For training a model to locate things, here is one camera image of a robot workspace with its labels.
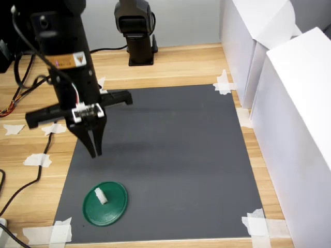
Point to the dark grey mat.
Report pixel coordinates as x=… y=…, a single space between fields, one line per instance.
x=168 y=155

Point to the small white gripper camera box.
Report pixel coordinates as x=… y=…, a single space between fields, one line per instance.
x=88 y=112

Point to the round green lid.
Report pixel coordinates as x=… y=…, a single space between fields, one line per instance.
x=111 y=209

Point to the small white plastic terminal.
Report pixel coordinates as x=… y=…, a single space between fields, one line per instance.
x=101 y=196

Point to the black device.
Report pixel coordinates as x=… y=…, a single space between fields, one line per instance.
x=5 y=59

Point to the white cardboard box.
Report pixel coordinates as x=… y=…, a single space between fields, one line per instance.
x=297 y=129
x=240 y=38

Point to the small white plastic item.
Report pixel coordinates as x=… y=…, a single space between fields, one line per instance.
x=3 y=223

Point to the white tape piece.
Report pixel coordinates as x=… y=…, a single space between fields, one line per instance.
x=244 y=117
x=256 y=227
x=36 y=160
x=55 y=129
x=222 y=85
x=102 y=82
x=14 y=129
x=60 y=231
x=104 y=91

